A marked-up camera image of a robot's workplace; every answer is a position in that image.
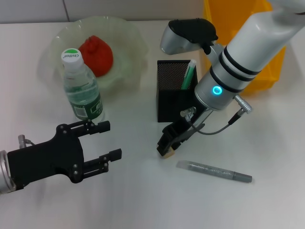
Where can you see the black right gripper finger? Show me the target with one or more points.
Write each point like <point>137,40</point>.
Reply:
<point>178,144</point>
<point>166,143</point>

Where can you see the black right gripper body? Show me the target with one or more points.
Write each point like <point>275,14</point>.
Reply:
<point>183,128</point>

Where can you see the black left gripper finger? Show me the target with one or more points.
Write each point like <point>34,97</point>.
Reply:
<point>102,126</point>
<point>114,154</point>

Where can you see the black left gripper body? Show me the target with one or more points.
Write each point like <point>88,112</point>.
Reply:
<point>47,159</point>

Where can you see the beige eraser with label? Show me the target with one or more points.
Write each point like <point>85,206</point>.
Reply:
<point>169,155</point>

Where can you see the grey marker pen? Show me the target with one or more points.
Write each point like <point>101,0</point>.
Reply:
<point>202,168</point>

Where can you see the clear water bottle green label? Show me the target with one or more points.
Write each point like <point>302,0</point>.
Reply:
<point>83,95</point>

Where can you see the green utility knife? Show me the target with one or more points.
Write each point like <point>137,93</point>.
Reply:
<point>188,76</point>

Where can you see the red object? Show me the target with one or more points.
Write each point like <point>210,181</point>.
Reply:
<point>100,59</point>

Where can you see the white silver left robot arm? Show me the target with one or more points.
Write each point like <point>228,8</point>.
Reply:
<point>4,174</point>

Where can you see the black mesh pen holder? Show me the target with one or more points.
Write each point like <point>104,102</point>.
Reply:
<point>169,105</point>

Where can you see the wavy green glass fruit plate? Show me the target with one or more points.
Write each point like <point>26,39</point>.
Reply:
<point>128,47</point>

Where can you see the yellow plastic bin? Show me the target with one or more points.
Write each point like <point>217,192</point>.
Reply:
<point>269,76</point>

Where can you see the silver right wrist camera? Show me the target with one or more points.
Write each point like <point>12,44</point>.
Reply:
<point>176,43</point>

